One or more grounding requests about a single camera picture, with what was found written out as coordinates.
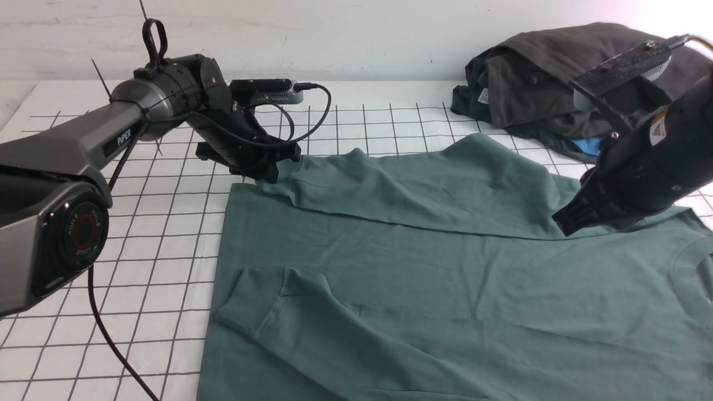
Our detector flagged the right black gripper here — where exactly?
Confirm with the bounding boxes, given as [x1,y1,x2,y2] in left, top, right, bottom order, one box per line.
[553,106,711,236]

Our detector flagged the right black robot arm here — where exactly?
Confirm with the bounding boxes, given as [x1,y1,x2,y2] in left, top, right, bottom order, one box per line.
[552,76,712,236]

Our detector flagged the blue garment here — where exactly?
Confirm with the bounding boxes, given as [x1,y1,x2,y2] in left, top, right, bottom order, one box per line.
[569,136,603,158]

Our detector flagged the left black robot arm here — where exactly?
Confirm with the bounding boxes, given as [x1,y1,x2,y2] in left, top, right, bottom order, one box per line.
[1,54,310,317]

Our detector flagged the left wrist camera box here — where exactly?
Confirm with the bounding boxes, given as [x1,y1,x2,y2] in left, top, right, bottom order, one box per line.
[228,79,305,107]

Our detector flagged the dark grey garment pile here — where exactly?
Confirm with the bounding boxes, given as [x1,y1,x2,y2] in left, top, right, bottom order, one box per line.
[450,22,713,165]

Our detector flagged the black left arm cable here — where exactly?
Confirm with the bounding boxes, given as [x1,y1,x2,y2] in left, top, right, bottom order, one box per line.
[86,84,333,401]

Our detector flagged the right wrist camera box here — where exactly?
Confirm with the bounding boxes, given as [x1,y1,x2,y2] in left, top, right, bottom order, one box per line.
[568,39,675,131]

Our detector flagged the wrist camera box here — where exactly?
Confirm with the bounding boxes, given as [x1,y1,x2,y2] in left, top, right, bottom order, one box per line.
[228,79,305,107]
[568,39,675,131]

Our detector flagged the green long-sleeve top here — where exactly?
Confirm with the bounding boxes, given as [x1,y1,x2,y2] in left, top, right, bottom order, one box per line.
[197,134,712,400]

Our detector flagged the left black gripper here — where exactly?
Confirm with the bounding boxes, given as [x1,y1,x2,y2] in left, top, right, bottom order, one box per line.
[189,92,301,183]

